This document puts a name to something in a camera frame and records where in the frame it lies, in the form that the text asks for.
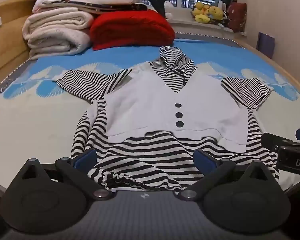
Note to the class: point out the dark red cushion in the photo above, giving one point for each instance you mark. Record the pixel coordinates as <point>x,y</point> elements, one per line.
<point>236,16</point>

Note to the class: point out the purple box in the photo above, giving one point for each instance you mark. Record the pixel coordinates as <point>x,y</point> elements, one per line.
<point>265,43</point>

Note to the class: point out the black white striped hooded shirt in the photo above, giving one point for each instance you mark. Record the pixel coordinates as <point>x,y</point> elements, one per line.
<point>140,100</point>

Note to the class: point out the wooden bed frame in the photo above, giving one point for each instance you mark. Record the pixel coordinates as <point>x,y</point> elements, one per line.
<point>7,45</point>

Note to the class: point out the white window sill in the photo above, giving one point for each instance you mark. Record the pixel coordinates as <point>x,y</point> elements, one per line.
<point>202,28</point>

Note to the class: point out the dark patterned folded cloth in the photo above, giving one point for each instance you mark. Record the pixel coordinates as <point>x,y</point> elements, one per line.
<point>110,7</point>

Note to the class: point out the red folded blanket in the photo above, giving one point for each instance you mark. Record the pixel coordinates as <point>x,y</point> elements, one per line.
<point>130,30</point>

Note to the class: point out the cream fleece folded blanket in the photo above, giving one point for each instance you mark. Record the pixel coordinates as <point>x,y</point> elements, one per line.
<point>57,33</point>

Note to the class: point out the yellow plush toys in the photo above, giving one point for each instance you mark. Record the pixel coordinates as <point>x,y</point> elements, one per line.
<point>207,11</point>

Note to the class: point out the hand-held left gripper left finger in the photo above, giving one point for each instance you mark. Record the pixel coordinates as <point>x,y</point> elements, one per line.
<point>86,158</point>

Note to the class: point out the blue patterned bed sheet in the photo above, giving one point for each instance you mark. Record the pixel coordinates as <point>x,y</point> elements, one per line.
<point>27,120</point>

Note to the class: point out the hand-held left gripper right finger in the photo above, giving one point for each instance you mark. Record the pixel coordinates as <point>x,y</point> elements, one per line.
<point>204,160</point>

